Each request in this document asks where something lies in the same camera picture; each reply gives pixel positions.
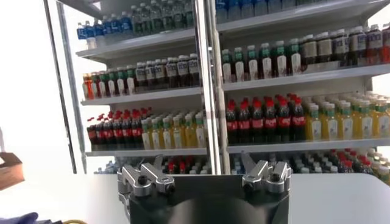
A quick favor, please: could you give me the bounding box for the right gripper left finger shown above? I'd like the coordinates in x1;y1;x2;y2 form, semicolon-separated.
117;155;177;197

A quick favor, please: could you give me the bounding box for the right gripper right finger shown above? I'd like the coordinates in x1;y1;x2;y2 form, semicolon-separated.
240;152;292;194

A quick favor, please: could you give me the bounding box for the purple t-shirt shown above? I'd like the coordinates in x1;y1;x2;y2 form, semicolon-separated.
0;212;40;224

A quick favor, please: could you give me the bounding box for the yellow juice bottle green label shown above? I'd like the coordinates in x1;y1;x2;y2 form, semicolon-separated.
161;117;172;149
338;102;356;140
322;103;339;141
183;114;196;149
141;118;152;150
194;113;207;149
151;117;162;150
374;99;390;138
171;116;183;149
356;100;374;139
306;105;322;141

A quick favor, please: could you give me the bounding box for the cola bottle red cap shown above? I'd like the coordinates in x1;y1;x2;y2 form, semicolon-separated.
225;100;238;144
113;114;124;149
264;99;277;142
291;97;307;141
277;97;291;142
132;110;143;149
238;100;251;144
122;111;133;149
250;99;264;143
104;115;115;149
87;117;98;147
96;117;106;149

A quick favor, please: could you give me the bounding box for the grey metal shelf unit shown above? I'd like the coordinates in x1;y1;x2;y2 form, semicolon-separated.
59;0;214;176
210;0;390;186

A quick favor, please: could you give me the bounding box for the dark tea bottle green label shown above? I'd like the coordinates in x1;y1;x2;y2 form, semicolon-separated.
126;65;137;94
259;42;273;79
116;67;127;96
287;38;302;75
221;49;233;83
91;72;100;99
98;71;108;98
107;69;117;97
273;40;288;77
233;47;246;82
246;44;260;80

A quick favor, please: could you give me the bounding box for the orange-red drink bottle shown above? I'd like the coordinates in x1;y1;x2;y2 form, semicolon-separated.
82;72;94;100

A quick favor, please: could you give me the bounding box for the dark bottle beige label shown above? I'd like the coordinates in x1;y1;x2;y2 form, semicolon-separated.
316;32;333;64
302;34;318;66

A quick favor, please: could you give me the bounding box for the brown cardboard box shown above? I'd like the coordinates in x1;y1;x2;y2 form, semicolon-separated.
0;152;25;191

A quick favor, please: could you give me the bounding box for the red drink bottle blue-white label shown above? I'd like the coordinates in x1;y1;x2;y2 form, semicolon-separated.
382;23;390;64

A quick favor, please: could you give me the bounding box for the dark frame pole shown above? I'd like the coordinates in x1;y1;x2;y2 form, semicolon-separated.
43;0;89;175

